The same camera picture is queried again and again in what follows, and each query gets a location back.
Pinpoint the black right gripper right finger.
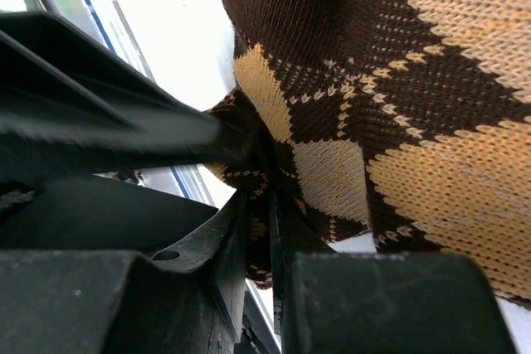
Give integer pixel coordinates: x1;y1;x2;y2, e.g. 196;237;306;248
269;192;516;353

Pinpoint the aluminium frame rail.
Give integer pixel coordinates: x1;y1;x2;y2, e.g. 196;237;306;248
7;0;283;354

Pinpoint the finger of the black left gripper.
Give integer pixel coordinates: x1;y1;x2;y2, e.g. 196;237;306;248
1;12;251;167
1;177;217;251

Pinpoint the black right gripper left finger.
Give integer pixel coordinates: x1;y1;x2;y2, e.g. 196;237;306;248
1;194;246;353

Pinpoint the brown argyle sock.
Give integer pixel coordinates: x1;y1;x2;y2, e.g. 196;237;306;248
210;0;530;307

